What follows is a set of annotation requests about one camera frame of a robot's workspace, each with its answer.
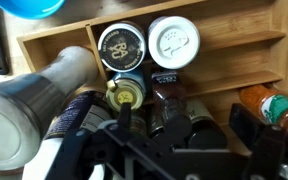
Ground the dark spice bottle black cap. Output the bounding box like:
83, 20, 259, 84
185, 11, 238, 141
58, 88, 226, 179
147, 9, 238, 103
151, 70, 193, 143

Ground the small jar with white lid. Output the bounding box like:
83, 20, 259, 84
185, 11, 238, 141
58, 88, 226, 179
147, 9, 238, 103
147, 15, 202, 71

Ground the small jar with black lid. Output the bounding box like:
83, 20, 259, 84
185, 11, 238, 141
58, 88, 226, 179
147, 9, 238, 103
97, 21, 148, 74

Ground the salt grinder with steel top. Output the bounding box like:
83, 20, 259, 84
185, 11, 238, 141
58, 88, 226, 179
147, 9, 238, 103
0, 45, 99, 172

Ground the wooden compartment box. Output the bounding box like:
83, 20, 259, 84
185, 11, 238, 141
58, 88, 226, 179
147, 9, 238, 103
16, 0, 288, 158

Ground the dark blue canister white lid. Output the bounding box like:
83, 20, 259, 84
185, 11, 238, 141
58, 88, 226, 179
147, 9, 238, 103
22, 87, 115, 180

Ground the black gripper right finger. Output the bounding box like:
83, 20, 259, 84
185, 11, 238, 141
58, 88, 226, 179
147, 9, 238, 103
231, 103, 287, 180

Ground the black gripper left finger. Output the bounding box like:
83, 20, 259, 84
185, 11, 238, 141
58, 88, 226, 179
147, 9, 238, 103
45, 102, 158, 180

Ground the orange spice bottle green label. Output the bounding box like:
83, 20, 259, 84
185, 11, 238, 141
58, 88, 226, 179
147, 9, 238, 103
238, 84, 288, 158

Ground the bottle with black cap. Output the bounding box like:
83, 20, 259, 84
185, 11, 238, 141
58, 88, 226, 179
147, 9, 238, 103
184, 99, 229, 150
130, 106, 149, 139

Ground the light blue plastic bowl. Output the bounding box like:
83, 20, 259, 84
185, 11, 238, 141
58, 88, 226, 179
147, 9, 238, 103
0, 0, 66, 20

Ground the small jar with gold lid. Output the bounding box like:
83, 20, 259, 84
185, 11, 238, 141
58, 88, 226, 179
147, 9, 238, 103
104, 70, 148, 114

